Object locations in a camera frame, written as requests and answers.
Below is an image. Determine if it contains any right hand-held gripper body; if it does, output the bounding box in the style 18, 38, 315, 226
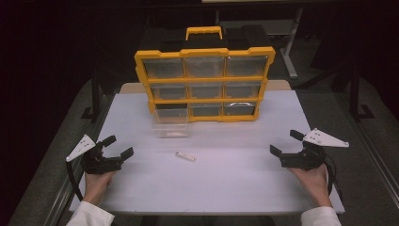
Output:
279, 127, 350, 171

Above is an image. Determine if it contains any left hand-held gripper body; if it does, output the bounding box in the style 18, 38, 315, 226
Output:
65, 134, 124, 175

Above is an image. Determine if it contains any clear plastic drawer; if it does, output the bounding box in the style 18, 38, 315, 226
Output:
152, 104, 191, 139

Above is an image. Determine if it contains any small white plastic piece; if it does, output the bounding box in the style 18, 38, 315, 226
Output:
174, 152, 198, 163

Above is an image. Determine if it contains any yellow black drawer organizer cabinet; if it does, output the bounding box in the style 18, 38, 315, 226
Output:
134, 25, 277, 123

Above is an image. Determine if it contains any person's left hand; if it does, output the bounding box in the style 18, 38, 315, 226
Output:
82, 170, 116, 206

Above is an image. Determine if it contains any person's right hand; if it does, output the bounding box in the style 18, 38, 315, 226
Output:
287, 163, 333, 208

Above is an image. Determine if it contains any black metal stand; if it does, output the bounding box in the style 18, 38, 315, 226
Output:
80, 67, 105, 123
347, 64, 376, 122

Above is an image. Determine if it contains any beige wooden board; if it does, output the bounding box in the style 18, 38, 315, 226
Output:
120, 79, 292, 94

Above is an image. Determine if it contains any black cable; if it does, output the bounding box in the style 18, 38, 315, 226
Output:
65, 161, 85, 202

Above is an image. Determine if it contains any metal frame rail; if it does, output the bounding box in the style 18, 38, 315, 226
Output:
43, 170, 83, 226
351, 123, 399, 202

